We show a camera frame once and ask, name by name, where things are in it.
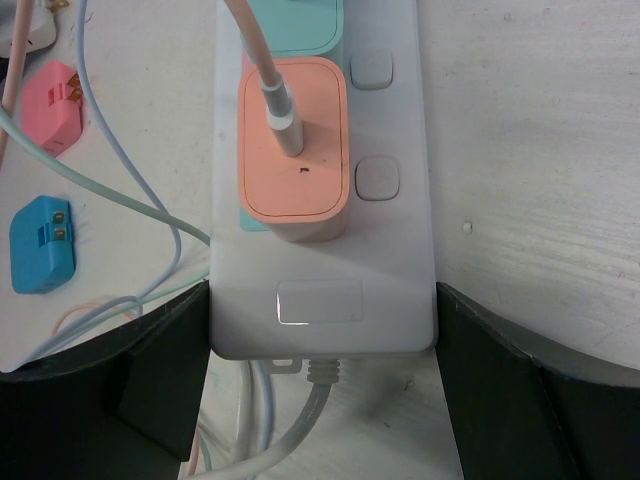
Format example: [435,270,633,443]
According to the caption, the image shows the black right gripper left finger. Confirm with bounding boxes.
[1,282,210,479]

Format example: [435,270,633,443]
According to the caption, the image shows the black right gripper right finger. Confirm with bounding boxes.
[436,283,639,479]

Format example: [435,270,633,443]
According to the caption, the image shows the blue adapter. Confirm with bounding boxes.
[9,195,76,295]

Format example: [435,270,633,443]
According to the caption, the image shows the orange charger plug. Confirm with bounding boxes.
[237,57,350,243]

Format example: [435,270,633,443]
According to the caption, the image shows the pink adapter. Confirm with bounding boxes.
[20,60,83,157]

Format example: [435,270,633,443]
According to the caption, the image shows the pink charging cable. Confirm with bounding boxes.
[0,0,305,480]

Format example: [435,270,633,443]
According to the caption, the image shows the white adapter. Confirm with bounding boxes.
[1,0,69,59]

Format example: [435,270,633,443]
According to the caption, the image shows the mint green charger plug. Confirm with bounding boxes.
[248,0,344,58]

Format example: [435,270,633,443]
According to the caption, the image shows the light blue charging cable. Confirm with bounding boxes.
[19,0,276,456]

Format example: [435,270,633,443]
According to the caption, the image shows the power strip white cord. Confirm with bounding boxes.
[197,359,344,480]

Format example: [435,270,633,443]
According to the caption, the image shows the mint green charging cable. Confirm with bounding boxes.
[0,109,214,331]

